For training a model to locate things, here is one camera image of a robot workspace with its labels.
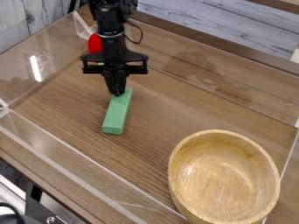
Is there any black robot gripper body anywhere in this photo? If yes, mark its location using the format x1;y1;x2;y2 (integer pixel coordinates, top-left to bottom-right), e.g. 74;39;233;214
80;34;149;74

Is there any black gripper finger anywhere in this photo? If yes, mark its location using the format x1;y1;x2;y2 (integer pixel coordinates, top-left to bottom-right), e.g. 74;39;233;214
103;70;119;95
116;70;127;95

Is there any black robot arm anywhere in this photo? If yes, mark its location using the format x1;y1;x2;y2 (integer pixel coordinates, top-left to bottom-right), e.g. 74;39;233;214
80;0;150;96

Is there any green rectangular block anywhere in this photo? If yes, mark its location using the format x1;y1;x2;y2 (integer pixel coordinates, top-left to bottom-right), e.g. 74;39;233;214
102;87;133;135

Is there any brown wooden bowl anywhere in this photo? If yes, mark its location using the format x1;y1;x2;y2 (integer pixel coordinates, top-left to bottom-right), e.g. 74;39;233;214
169;129;281;224

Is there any red toy strawberry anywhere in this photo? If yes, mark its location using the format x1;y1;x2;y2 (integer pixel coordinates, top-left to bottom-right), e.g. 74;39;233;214
88;33;103;53

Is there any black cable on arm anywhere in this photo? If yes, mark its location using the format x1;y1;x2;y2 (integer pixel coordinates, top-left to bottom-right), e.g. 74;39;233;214
125;21;146;46

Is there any clear acrylic tray enclosure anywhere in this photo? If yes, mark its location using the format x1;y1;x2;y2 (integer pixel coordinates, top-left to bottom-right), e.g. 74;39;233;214
0;16;299;224

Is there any black metal table frame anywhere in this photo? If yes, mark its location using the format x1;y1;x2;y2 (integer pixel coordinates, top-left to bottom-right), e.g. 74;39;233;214
24;184;67;224

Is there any black cable lower left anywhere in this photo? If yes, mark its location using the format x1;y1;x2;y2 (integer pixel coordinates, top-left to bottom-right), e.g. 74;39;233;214
0;202;27;224

